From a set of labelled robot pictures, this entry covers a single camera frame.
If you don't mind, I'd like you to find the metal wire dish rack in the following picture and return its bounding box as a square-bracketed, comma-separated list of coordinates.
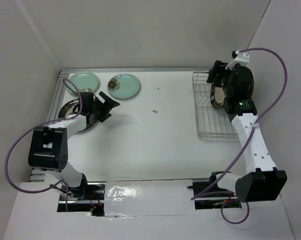
[192, 71, 239, 142]

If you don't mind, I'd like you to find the mint green flower plate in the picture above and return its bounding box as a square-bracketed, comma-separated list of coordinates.
[69, 72, 100, 93]

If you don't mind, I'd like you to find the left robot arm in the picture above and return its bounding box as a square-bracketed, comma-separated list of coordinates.
[28, 91, 120, 200]

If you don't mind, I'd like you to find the dark teal blossom plate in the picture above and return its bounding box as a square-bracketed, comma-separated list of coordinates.
[247, 73, 255, 99]

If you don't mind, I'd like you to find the light blue flower plate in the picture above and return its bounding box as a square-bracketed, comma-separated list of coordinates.
[107, 73, 141, 100]

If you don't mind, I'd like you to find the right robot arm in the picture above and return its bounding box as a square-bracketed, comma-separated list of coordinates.
[207, 60, 287, 203]

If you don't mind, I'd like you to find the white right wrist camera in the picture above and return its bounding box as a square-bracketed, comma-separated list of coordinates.
[225, 50, 250, 70]

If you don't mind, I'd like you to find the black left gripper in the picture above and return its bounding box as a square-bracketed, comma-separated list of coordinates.
[90, 91, 120, 123]

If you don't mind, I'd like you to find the brown striped rim plate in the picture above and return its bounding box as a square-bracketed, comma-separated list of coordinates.
[57, 99, 98, 133]
[209, 84, 225, 110]

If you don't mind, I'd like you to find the silver foil sheet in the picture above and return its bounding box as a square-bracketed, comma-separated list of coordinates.
[104, 179, 196, 217]

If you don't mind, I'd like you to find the aluminium frame rail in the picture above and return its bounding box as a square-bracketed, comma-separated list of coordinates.
[29, 66, 238, 182]

